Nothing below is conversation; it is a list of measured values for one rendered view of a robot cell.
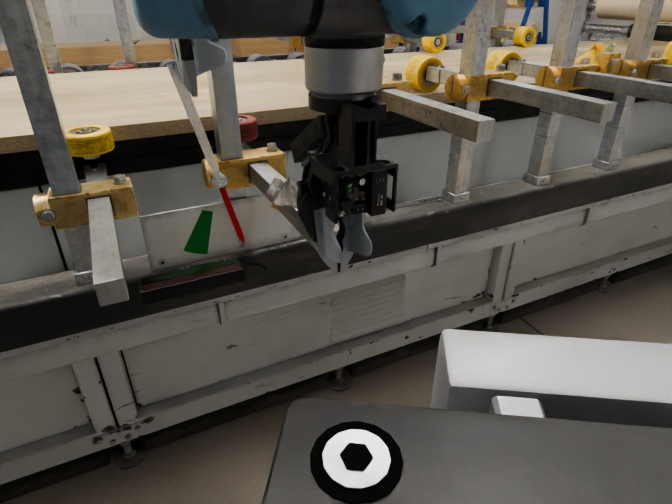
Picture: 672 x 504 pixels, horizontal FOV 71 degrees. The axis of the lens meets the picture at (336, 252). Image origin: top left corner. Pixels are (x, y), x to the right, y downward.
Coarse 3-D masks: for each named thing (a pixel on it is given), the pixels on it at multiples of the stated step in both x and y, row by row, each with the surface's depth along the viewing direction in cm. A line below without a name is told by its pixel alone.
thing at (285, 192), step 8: (272, 184) 68; (280, 184) 68; (288, 184) 66; (296, 184) 67; (272, 192) 66; (280, 192) 65; (288, 192) 64; (296, 192) 66; (280, 200) 64; (288, 200) 63; (296, 200) 64
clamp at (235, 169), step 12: (216, 156) 79; (252, 156) 79; (264, 156) 79; (276, 156) 80; (204, 168) 78; (228, 168) 77; (240, 168) 78; (276, 168) 81; (204, 180) 80; (228, 180) 78; (240, 180) 79
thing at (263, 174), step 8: (256, 168) 77; (264, 168) 77; (272, 168) 77; (256, 176) 76; (264, 176) 73; (272, 176) 73; (280, 176) 73; (256, 184) 77; (264, 184) 73; (264, 192) 74; (272, 200) 71; (280, 208) 68; (288, 208) 65; (296, 208) 63; (288, 216) 66; (296, 216) 62; (296, 224) 63; (336, 224) 58; (304, 232) 61; (336, 232) 57
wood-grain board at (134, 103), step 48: (528, 48) 200; (624, 48) 200; (0, 96) 109; (96, 96) 109; (144, 96) 109; (192, 96) 109; (240, 96) 109; (288, 96) 109; (432, 96) 112; (0, 144) 79
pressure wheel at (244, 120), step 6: (240, 120) 87; (246, 120) 86; (252, 120) 86; (240, 126) 84; (246, 126) 84; (252, 126) 86; (240, 132) 84; (246, 132) 85; (252, 132) 86; (246, 138) 85; (252, 138) 86
